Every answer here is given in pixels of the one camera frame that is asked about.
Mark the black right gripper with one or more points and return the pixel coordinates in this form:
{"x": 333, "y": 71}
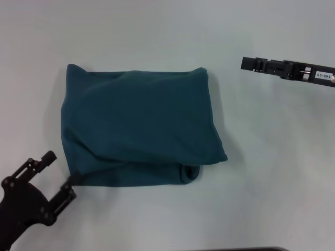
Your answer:
{"x": 311, "y": 74}

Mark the teal t-shirt with beige print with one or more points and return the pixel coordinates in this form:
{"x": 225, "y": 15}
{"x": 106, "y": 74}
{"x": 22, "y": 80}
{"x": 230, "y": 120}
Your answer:
{"x": 141, "y": 125}

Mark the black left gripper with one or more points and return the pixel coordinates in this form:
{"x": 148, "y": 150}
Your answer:
{"x": 21, "y": 206}

